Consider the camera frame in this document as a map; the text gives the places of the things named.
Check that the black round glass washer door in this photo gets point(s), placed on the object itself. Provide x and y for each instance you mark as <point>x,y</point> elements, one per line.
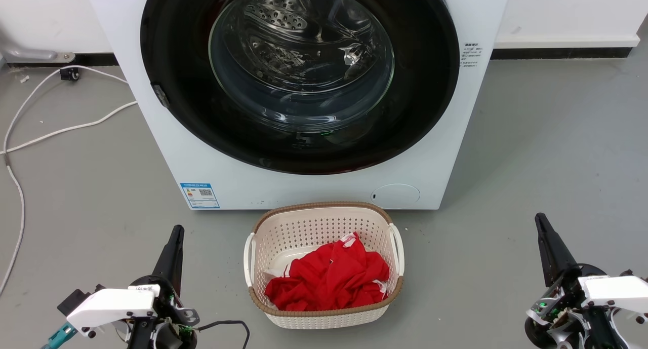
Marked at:
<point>212,131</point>

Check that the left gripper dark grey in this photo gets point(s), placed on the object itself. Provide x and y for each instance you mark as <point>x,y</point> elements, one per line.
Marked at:
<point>169,316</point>

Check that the white front-load washing machine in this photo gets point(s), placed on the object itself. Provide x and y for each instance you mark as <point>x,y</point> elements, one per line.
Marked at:
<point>314,189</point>

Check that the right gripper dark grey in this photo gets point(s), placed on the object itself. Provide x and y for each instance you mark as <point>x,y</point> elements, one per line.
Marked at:
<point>567,313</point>

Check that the cream plastic laundry basket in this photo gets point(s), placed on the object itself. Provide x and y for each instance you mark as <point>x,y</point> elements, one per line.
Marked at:
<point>324,222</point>

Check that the red garment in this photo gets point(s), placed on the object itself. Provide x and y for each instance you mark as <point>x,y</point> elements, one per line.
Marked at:
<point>331,280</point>

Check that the round white filter cover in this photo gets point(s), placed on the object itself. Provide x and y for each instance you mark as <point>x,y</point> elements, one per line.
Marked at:
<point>396,195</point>

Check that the blue energy label sticker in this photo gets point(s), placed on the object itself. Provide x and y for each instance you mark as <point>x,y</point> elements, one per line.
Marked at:
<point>199,195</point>

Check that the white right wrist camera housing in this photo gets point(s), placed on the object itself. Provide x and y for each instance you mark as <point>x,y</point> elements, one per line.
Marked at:
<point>615,291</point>

